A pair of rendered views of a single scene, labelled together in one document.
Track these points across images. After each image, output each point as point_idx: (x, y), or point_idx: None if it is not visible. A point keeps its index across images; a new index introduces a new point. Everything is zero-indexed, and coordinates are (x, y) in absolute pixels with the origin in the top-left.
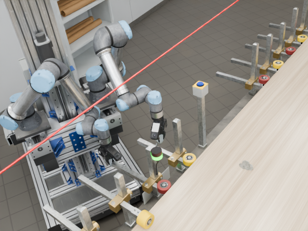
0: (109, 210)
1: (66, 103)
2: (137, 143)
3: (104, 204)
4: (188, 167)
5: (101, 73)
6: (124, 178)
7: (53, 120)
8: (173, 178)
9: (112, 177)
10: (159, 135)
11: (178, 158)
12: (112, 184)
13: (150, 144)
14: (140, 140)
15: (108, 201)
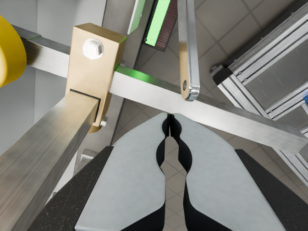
0: (278, 23)
1: None
2: (298, 129)
3: (298, 19)
4: (16, 26)
5: None
6: (262, 86)
7: None
8: (121, 22)
9: (286, 84)
10: (150, 194)
11: (68, 62)
12: (285, 70)
13: (239, 129)
14: (294, 144)
15: (290, 26)
